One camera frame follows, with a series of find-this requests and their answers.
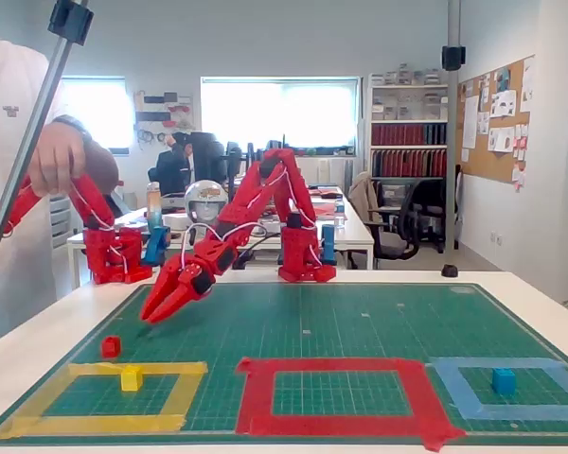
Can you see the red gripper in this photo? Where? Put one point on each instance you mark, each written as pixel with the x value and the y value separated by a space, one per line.
pixel 184 282

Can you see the red leader arm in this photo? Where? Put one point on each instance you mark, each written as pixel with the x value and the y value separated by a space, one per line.
pixel 113 250

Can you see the red toy brick cube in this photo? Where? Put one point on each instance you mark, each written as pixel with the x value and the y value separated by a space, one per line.
pixel 111 347

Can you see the person's left forearm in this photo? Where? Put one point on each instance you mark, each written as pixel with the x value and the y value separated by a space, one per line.
pixel 101 165

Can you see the red 3D-printed robot arm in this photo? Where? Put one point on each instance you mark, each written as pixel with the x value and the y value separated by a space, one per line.
pixel 265 189

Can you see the yellow toy brick cube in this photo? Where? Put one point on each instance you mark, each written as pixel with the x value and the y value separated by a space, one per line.
pixel 131 379

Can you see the yellow tape square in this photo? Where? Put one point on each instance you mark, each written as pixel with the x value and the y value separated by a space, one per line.
pixel 99 423

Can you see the red tape square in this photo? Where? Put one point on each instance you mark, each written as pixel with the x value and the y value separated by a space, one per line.
pixel 331 421

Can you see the blue toy brick cube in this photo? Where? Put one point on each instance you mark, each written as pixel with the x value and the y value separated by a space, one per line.
pixel 503 382

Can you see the blue tape square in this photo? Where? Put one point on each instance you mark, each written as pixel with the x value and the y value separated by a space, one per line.
pixel 502 411

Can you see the person's left hand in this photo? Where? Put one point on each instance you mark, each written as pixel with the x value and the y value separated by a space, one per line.
pixel 59 161

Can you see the white helmet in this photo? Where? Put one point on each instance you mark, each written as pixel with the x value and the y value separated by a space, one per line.
pixel 203 201

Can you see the seated person in dark top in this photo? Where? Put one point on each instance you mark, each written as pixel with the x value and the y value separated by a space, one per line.
pixel 170 172

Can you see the white drawer unit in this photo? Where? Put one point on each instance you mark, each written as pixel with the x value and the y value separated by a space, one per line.
pixel 60 222

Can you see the black computer monitor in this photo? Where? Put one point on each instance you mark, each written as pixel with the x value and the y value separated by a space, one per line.
pixel 235 163
pixel 208 156
pixel 251 153

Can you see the green cutting mat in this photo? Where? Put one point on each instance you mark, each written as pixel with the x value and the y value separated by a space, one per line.
pixel 312 321

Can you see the white office desk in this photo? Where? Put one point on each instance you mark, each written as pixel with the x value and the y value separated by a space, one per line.
pixel 355 232

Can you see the dark wristwatch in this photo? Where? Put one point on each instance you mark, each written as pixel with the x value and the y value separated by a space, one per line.
pixel 73 124

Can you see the small bright window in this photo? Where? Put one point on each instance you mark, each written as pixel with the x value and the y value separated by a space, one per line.
pixel 104 109

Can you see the wide bright window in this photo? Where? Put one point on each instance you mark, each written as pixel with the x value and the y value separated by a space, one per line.
pixel 279 113

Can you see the beige jacket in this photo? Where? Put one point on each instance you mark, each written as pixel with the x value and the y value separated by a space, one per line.
pixel 362 194

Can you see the black office chair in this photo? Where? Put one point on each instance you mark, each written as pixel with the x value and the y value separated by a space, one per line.
pixel 426 203

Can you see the black pole foot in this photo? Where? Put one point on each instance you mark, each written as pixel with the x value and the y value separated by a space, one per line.
pixel 449 271

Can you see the white bookshelf with binders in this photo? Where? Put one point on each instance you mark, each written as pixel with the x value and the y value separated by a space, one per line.
pixel 407 134

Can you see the black pole clamp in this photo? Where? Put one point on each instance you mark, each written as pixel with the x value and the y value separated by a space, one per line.
pixel 71 21
pixel 453 57

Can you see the upright aluminium pole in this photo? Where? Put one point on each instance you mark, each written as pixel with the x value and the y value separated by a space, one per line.
pixel 453 142

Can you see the cork pin board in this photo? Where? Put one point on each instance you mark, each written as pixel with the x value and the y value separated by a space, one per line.
pixel 487 161

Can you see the wall tool board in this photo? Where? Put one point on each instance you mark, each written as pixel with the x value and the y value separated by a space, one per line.
pixel 163 113

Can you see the white wall socket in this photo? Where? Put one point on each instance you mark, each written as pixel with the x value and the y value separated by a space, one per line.
pixel 497 238

